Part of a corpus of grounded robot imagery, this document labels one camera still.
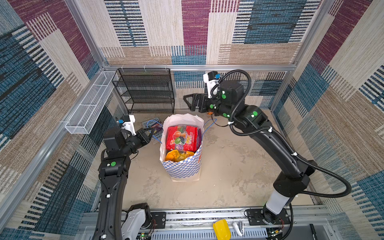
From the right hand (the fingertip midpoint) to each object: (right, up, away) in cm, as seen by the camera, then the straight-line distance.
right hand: (192, 100), depth 62 cm
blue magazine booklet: (-27, -11, +46) cm, 55 cm away
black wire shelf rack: (-34, +15, +47) cm, 60 cm away
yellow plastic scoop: (+14, -59, +10) cm, 62 cm away
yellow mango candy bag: (-9, -26, +16) cm, 32 cm away
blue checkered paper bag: (-2, -31, +10) cm, 33 cm away
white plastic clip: (+21, -58, +7) cm, 62 cm away
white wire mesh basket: (-52, -7, +10) cm, 53 cm away
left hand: (-17, -11, +6) cm, 21 cm away
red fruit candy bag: (-4, -17, +18) cm, 25 cm away
